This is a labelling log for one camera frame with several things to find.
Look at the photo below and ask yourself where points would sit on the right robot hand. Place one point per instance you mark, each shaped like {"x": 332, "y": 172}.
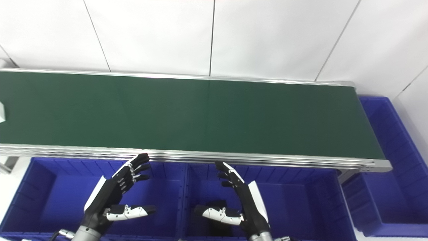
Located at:
{"x": 250, "y": 207}

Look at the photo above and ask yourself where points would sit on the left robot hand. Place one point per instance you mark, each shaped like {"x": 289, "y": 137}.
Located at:
{"x": 103, "y": 197}

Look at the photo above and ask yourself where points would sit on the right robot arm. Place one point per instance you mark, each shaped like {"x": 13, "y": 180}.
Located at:
{"x": 260, "y": 237}

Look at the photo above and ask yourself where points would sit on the black rectangular part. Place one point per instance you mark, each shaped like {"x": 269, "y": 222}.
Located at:
{"x": 220, "y": 230}

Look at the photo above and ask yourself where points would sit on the blue plastic bin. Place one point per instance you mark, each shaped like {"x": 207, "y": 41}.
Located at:
{"x": 384, "y": 201}
{"x": 301, "y": 207}
{"x": 60, "y": 201}

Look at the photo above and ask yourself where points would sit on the green conveyor belt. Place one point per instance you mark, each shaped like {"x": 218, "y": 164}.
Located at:
{"x": 267, "y": 162}
{"x": 200, "y": 117}

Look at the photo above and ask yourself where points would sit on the small white part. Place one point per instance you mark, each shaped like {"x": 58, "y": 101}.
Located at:
{"x": 2, "y": 112}

